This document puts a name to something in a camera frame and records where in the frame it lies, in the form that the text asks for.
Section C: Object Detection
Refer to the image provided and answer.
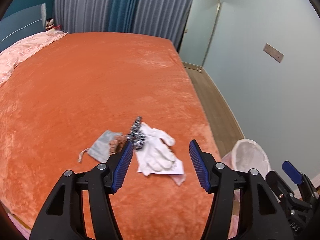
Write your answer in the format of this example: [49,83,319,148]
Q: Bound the grey drawstring pouch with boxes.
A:
[78,130,123,163]

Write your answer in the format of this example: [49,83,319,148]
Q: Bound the pink scrunchie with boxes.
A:
[109,135,127,154]

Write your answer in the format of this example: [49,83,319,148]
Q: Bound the leopard print scrunchie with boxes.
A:
[126,116,146,150]

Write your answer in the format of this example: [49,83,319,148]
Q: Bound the white cotton glove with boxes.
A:
[135,122,176,176]

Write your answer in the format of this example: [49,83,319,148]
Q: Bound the orange plush bed blanket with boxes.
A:
[1,33,219,239]

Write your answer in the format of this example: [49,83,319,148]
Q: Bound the pink bed quilt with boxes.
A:
[0,30,68,85]

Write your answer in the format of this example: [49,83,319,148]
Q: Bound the standing floor mirror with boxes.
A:
[179,0,221,72]

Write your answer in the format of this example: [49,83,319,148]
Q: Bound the plush toy by bed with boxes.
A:
[45,18,61,31]

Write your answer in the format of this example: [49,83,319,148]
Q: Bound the blue padded headboard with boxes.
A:
[0,3,47,51]

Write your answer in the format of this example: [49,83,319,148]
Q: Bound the blue grey curtains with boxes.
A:
[53,0,193,48]

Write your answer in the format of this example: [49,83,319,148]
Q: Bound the wall switch panel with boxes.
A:
[263,43,284,63]

